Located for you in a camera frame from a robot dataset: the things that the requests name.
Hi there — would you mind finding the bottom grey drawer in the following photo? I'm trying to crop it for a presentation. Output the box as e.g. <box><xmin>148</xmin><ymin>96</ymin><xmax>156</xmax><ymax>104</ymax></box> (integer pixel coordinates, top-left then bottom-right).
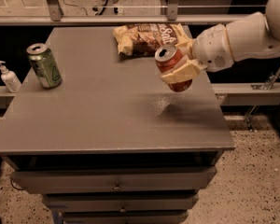
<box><xmin>63</xmin><ymin>210</ymin><xmax>188</xmax><ymax>224</ymax></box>

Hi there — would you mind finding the red coke can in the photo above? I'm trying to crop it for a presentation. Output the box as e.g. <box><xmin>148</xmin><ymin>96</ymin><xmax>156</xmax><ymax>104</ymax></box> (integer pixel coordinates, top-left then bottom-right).
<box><xmin>155</xmin><ymin>45</ymin><xmax>192</xmax><ymax>92</ymax></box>

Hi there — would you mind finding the brown chip bag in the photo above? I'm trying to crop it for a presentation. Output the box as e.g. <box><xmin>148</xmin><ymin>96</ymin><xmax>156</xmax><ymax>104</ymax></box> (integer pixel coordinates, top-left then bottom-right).
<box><xmin>113</xmin><ymin>23</ymin><xmax>189</xmax><ymax>57</ymax></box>

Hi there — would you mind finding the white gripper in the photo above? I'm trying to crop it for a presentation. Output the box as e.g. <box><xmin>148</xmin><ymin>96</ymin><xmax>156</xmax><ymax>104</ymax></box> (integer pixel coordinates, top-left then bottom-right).
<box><xmin>160</xmin><ymin>24</ymin><xmax>234</xmax><ymax>84</ymax></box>

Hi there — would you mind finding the metal railing frame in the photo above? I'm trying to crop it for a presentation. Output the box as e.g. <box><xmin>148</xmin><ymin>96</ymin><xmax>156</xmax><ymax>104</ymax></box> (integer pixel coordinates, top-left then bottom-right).
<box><xmin>0</xmin><ymin>0</ymin><xmax>268</xmax><ymax>26</ymax></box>

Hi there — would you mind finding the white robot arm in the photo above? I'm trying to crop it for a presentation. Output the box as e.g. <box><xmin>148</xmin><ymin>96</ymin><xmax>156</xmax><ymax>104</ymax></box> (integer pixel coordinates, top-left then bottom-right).
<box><xmin>160</xmin><ymin>0</ymin><xmax>280</xmax><ymax>85</ymax></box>

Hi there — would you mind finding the white pump dispenser bottle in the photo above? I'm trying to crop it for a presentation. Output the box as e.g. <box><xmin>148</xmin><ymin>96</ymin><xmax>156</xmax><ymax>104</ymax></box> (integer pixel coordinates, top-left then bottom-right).
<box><xmin>0</xmin><ymin>61</ymin><xmax>21</xmax><ymax>93</ymax></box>

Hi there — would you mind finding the grey drawer cabinet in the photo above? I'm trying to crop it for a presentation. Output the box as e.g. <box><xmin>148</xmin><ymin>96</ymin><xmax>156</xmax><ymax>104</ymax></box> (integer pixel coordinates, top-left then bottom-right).
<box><xmin>0</xmin><ymin>26</ymin><xmax>236</xmax><ymax>224</ymax></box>

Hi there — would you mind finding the middle grey drawer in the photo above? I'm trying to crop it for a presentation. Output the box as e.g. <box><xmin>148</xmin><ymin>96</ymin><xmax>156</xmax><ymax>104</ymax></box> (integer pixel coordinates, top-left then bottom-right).
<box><xmin>43</xmin><ymin>192</ymin><xmax>198</xmax><ymax>212</ymax></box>

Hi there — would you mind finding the top grey drawer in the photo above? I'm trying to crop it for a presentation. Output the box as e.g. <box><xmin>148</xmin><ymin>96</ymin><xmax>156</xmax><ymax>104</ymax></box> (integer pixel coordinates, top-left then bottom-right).
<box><xmin>11</xmin><ymin>166</ymin><xmax>217</xmax><ymax>194</ymax></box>

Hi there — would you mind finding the metal bracket stand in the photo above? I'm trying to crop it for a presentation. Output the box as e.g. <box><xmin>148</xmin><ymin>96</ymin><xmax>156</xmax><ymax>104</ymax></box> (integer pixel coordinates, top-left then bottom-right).
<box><xmin>244</xmin><ymin>67</ymin><xmax>280</xmax><ymax>132</ymax></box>

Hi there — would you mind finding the grey drawer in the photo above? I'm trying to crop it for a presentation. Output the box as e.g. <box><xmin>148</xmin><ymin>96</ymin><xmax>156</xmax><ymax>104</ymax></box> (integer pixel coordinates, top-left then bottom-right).
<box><xmin>11</xmin><ymin>166</ymin><xmax>217</xmax><ymax>194</ymax></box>
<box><xmin>43</xmin><ymin>192</ymin><xmax>198</xmax><ymax>212</ymax></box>
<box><xmin>63</xmin><ymin>210</ymin><xmax>188</xmax><ymax>224</ymax></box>

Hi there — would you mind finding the green soda can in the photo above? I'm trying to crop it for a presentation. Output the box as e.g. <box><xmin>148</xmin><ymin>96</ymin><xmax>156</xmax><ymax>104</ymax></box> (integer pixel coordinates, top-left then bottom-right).
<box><xmin>26</xmin><ymin>43</ymin><xmax>62</xmax><ymax>89</ymax></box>

